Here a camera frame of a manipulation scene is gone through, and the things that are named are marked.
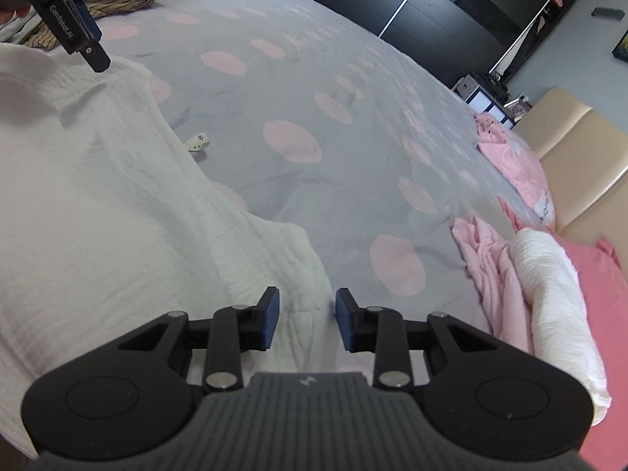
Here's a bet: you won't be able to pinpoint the small drawer unit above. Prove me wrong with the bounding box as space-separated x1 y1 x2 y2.
454 73 516 126

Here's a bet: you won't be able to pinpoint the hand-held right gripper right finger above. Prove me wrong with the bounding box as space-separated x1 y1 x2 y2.
335 288 496 393

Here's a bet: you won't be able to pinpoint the folded pink clothes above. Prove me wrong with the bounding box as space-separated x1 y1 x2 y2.
451 216 535 354

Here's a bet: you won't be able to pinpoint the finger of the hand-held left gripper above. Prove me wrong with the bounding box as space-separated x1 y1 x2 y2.
54 0 111 73

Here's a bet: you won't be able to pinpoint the brown striped garment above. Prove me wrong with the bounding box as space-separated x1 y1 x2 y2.
22 0 154 51

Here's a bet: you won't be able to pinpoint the grey duvet with pink dots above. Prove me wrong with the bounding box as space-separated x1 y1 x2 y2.
0 0 555 378

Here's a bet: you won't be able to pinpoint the person's left hand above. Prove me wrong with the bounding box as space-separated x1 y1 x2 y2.
0 5 31 27

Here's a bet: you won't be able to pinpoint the folded white cloth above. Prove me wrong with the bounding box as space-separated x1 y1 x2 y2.
510 228 614 409

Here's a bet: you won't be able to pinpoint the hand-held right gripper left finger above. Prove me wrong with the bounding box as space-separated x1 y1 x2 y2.
118 287 281 394

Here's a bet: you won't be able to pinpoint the small white fabric tag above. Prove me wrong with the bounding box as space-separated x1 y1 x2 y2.
185 131 212 154

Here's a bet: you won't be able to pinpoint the white textured garment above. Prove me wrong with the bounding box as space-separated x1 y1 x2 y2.
0 42 344 462

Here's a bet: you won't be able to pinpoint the beige padded headboard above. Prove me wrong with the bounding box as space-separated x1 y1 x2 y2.
513 86 628 256

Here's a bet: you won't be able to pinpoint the light pink pillow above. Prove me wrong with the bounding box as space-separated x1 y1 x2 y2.
473 112 557 229

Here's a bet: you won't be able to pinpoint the black wardrobe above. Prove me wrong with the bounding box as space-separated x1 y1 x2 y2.
309 0 576 90

